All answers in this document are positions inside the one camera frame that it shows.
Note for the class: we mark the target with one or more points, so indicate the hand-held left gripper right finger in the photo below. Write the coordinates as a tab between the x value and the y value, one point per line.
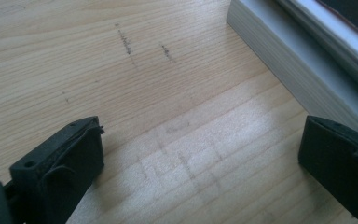
338	168

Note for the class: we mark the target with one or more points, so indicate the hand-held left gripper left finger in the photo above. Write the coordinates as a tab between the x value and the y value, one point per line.
59	168

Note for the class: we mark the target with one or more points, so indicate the purple and red magazine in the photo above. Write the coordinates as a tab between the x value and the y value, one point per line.
338	46

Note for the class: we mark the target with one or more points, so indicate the white magazine with colourful grid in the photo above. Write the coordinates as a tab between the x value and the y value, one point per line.
276	53

